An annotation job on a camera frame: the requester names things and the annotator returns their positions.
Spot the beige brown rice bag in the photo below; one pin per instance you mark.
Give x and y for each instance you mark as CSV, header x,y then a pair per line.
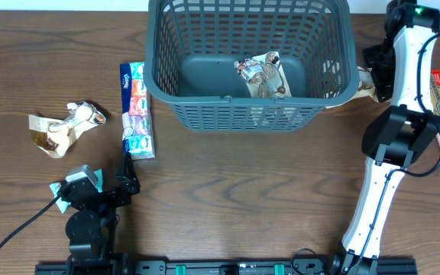
x,y
55,137

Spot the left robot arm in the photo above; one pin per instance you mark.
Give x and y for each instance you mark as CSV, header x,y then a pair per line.
x,y
91,230

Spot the colourful Kleenex tissue pack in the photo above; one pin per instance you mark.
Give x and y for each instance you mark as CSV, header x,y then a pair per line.
x,y
137,136

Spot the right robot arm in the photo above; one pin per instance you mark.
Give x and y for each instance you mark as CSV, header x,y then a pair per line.
x,y
393,141

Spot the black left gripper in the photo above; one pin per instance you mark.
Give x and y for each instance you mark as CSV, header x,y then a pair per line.
x,y
130,185

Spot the grey plastic basket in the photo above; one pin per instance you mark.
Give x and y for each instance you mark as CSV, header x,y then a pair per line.
x,y
192,46

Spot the teal snack packet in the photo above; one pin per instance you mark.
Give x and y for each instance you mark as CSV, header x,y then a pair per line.
x,y
66,193

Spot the beige nut snack bag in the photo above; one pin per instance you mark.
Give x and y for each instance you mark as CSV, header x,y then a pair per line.
x,y
264,76

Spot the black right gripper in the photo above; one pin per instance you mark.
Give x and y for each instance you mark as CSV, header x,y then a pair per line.
x,y
377,61

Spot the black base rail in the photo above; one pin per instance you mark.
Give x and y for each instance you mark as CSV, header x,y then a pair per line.
x,y
386,266

